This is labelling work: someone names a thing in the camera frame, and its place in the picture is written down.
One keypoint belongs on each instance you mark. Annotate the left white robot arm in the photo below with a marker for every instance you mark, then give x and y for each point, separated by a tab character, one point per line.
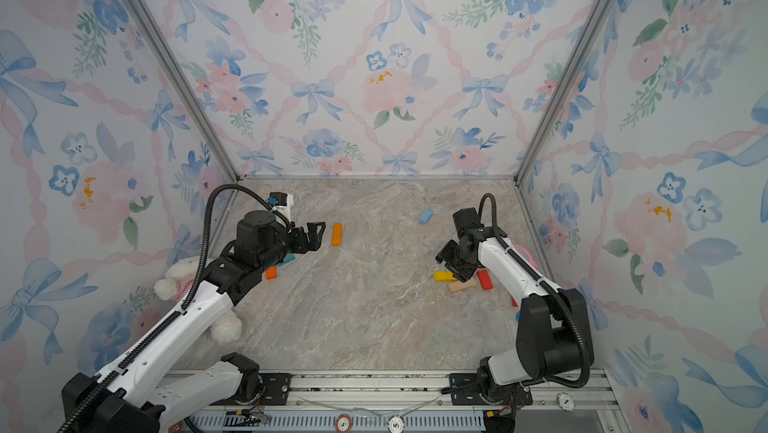
125	394

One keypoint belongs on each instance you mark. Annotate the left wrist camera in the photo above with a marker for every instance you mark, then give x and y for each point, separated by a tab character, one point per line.
281	202

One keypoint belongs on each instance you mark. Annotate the aluminium corner post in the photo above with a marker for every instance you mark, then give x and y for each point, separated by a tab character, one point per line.
176	78
582	49

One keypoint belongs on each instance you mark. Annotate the yellow long block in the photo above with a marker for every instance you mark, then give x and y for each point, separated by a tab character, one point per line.
443	276

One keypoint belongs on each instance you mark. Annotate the teal short block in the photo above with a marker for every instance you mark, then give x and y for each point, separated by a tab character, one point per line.
287	259

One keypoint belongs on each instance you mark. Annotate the amber orange long block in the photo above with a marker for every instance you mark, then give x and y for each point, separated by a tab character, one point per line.
337	233

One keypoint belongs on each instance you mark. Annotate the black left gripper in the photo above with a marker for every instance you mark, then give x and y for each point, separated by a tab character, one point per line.
315	238

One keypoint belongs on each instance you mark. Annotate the light blue short block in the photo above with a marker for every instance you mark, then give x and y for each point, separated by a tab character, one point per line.
425	216

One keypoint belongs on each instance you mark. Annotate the pink alarm clock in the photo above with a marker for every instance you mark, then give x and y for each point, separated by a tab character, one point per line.
525	254

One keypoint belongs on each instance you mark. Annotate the aluminium corner post left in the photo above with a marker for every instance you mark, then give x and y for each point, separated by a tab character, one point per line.
176	78

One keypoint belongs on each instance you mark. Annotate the red long block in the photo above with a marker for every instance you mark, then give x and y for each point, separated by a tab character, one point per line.
484	279

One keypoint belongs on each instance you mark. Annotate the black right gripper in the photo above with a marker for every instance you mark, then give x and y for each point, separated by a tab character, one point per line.
460	273

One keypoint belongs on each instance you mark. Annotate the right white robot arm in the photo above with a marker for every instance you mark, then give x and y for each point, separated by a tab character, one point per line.
553	342

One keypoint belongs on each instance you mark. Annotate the aluminium corner post right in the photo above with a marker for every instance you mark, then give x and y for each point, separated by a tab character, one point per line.
582	49

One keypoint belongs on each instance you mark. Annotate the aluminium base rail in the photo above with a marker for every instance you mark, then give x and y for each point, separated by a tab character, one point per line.
376	401

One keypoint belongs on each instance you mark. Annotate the beige long block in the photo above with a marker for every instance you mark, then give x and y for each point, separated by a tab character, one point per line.
458	286

